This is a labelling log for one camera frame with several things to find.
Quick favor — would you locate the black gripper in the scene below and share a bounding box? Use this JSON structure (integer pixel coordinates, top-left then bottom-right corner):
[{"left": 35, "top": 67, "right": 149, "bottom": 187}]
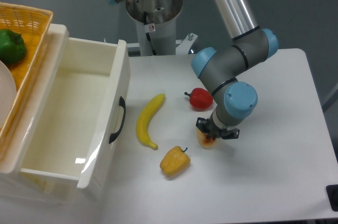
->
[{"left": 196, "top": 117, "right": 240, "bottom": 139}]

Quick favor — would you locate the round knotted bread roll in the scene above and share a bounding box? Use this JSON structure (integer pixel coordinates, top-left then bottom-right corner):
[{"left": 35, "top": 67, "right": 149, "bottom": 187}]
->
[{"left": 196, "top": 129, "right": 218, "bottom": 150}]

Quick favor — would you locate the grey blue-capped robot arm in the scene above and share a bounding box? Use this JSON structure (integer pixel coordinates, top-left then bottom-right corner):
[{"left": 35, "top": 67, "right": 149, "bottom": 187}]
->
[{"left": 107, "top": 0, "right": 279, "bottom": 139}]

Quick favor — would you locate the red bell pepper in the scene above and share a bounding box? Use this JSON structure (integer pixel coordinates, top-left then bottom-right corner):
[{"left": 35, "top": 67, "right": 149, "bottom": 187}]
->
[{"left": 184, "top": 88, "right": 213, "bottom": 110}]

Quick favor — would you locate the yellow bell pepper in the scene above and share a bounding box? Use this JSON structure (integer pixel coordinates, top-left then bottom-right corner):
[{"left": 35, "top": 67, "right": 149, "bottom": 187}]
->
[{"left": 159, "top": 146, "right": 191, "bottom": 177}]

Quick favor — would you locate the yellow banana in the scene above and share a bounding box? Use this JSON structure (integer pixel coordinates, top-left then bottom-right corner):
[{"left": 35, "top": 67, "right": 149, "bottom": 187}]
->
[{"left": 136, "top": 94, "right": 165, "bottom": 150}]

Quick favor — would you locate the black object at table edge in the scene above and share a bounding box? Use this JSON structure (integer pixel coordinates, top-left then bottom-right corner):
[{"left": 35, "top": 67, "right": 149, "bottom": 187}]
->
[{"left": 326, "top": 184, "right": 338, "bottom": 212}]

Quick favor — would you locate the white plastic drawer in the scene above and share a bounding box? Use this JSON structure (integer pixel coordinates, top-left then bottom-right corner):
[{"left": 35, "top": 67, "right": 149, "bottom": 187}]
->
[{"left": 20, "top": 38, "right": 130, "bottom": 193}]

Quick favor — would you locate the white drawer cabinet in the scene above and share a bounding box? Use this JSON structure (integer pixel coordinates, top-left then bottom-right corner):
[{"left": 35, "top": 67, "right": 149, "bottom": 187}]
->
[{"left": 0, "top": 23, "right": 106, "bottom": 206}]

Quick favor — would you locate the yellow woven basket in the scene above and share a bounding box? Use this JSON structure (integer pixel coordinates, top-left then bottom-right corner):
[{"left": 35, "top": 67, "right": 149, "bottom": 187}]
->
[{"left": 1, "top": 2, "right": 53, "bottom": 158}]

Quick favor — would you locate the white plate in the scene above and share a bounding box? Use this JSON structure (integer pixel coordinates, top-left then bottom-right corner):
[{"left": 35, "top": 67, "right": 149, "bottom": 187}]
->
[{"left": 0, "top": 62, "right": 17, "bottom": 128}]

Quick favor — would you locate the green bell pepper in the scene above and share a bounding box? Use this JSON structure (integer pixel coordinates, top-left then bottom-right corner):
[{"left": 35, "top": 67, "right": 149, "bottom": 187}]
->
[{"left": 1, "top": 29, "right": 27, "bottom": 65}]

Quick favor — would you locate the metal mounting bracket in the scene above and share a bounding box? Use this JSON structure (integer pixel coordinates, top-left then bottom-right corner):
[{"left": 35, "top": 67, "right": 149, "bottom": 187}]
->
[{"left": 175, "top": 33, "right": 199, "bottom": 55}]

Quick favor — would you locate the black drawer handle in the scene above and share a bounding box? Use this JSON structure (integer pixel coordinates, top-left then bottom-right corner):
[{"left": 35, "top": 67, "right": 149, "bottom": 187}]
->
[{"left": 109, "top": 96, "right": 126, "bottom": 144}]

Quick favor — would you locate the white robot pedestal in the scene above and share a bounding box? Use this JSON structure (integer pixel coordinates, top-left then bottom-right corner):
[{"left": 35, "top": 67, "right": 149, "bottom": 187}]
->
[{"left": 126, "top": 0, "right": 183, "bottom": 56}]

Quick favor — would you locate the black cable on pedestal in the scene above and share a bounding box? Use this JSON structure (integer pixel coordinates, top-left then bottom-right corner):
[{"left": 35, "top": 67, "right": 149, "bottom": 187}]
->
[{"left": 143, "top": 12, "right": 158, "bottom": 57}]

